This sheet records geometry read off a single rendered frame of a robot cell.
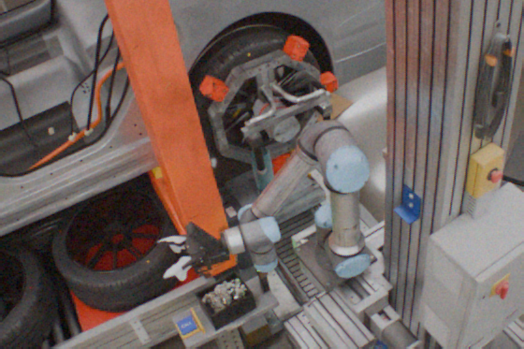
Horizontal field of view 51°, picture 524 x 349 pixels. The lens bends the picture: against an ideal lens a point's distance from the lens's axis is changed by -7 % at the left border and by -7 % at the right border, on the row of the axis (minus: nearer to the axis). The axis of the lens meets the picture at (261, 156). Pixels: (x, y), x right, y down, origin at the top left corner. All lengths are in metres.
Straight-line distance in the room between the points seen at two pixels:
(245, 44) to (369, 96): 1.71
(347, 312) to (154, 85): 1.01
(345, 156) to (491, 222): 0.48
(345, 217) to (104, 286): 1.32
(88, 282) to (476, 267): 1.74
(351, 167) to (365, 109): 2.45
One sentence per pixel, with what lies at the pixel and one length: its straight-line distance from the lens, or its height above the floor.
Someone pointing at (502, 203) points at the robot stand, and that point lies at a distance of 1.78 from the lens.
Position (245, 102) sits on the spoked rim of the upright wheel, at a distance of 2.72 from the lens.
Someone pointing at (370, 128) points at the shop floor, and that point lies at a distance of 3.85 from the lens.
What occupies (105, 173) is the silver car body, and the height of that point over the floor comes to 0.84.
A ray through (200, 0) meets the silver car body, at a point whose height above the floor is 1.46.
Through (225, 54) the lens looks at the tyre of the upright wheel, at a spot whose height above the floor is 1.16.
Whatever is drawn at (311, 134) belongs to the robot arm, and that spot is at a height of 1.43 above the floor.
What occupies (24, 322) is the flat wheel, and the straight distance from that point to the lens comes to 2.77.
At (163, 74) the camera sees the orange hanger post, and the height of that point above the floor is 1.54.
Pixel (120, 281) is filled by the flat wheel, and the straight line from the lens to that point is 2.67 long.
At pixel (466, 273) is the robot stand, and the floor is 1.22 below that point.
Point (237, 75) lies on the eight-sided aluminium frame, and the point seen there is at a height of 1.11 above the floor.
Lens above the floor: 2.53
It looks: 43 degrees down
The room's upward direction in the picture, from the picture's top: 11 degrees counter-clockwise
